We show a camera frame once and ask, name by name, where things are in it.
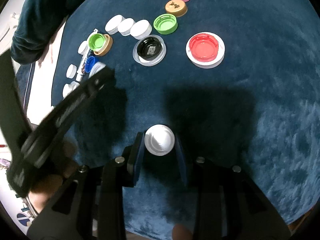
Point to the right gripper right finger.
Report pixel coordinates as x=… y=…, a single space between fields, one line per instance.
x=187 y=165

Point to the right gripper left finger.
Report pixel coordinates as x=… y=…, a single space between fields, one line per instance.
x=133 y=155

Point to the left hand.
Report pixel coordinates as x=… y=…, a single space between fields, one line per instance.
x=40 y=194

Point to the right hand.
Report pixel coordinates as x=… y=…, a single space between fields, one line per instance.
x=180 y=232

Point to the white ointment tube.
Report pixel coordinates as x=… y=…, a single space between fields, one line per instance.
x=80 y=72

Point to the white open lid right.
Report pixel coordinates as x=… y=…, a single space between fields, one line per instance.
x=96 y=68

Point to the blue bottle cap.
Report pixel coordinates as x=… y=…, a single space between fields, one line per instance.
x=91 y=61

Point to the dark blue plush blanket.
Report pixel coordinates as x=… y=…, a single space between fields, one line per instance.
x=251 y=123

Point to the black cap on clear lid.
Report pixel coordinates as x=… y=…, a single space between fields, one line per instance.
x=149 y=51

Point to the tan brown lid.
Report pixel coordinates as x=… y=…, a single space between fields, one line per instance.
x=106 y=47

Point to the red cap on white lid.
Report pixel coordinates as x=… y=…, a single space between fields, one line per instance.
x=205 y=50

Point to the green bottle cap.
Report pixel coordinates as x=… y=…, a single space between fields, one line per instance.
x=96 y=41

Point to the green ribbed cap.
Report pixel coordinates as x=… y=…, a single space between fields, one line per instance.
x=165 y=24

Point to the orange small cap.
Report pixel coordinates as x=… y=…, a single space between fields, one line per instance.
x=178 y=8

